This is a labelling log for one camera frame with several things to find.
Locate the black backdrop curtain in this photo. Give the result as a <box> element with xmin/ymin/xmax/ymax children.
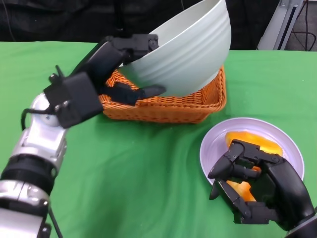
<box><xmin>0</xmin><ymin>0</ymin><xmax>282</xmax><ymax>52</ymax></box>

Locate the oval orange-striped bread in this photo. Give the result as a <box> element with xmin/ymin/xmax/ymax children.
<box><xmin>224</xmin><ymin>131</ymin><xmax>284</xmax><ymax>157</ymax></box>

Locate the grey-green bowl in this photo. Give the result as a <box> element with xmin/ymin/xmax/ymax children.
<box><xmin>119</xmin><ymin>0</ymin><xmax>232</xmax><ymax>96</ymax></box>

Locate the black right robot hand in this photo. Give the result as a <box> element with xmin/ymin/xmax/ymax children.
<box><xmin>207</xmin><ymin>138</ymin><xmax>317</xmax><ymax>231</ymax></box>

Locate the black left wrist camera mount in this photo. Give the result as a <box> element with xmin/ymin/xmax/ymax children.
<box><xmin>43</xmin><ymin>65</ymin><xmax>104</xmax><ymax>129</ymax></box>

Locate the orange wicker basket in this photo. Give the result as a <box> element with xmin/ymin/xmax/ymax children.
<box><xmin>99</xmin><ymin>64</ymin><xmax>227</xmax><ymax>124</ymax></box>

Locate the aluminium frame post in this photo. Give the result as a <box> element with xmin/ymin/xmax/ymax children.
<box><xmin>257</xmin><ymin>0</ymin><xmax>308</xmax><ymax>52</ymax></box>

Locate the black looped floor cable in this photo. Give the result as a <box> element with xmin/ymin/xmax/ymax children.
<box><xmin>292</xmin><ymin>0</ymin><xmax>317</xmax><ymax>52</ymax></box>

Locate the round orange-striped bread with hole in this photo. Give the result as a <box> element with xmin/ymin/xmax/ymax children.
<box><xmin>226</xmin><ymin>166</ymin><xmax>261</xmax><ymax>203</ymax></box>

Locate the green tablecloth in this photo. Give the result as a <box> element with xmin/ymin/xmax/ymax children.
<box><xmin>0</xmin><ymin>41</ymin><xmax>317</xmax><ymax>238</ymax></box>

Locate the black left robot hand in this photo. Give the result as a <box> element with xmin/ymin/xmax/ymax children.
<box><xmin>71</xmin><ymin>34</ymin><xmax>166</xmax><ymax>107</ymax></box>

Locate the lilac round plate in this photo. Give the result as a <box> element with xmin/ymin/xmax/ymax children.
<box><xmin>200</xmin><ymin>118</ymin><xmax>305</xmax><ymax>186</ymax></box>

